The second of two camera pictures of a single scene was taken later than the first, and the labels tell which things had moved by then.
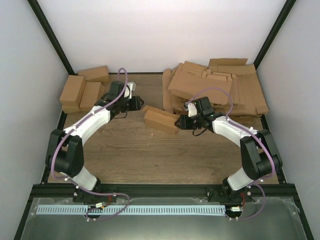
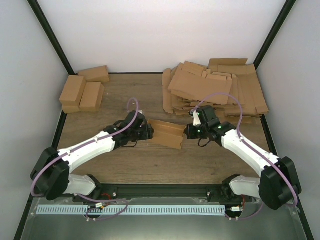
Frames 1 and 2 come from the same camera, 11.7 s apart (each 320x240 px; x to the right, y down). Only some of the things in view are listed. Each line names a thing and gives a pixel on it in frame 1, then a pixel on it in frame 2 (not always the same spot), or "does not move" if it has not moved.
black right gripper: (184, 125) to (190, 133)
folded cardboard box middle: (93, 91) does not move
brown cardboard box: (160, 119) to (168, 134)
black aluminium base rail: (50, 191) does not move
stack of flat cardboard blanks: (232, 87) does not move
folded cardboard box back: (100, 74) does not move
